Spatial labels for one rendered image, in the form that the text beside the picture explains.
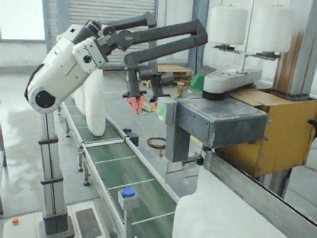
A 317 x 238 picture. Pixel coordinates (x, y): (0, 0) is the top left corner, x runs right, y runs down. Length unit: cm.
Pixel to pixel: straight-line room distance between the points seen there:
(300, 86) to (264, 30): 33
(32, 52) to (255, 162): 775
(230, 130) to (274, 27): 40
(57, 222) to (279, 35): 160
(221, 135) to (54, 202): 123
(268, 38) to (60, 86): 97
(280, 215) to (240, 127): 30
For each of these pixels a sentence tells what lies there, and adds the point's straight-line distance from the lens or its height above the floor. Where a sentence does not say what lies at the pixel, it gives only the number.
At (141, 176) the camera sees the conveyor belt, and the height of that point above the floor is 38.
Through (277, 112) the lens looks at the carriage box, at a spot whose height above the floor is 131.
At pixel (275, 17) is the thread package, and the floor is 165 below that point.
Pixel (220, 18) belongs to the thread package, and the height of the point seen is 164.
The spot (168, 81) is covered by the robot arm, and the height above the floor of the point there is 131.
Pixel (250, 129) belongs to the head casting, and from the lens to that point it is 96.
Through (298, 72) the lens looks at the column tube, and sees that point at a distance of 126.
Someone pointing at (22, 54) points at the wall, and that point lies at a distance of 846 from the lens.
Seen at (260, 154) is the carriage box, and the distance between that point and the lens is 116.
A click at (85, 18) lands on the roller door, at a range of 851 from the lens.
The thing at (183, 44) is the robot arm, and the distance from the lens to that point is 136.
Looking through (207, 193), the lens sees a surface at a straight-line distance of 126.
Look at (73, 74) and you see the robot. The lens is 139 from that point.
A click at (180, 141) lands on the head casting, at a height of 116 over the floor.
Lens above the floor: 162
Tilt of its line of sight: 20 degrees down
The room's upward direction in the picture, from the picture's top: 3 degrees clockwise
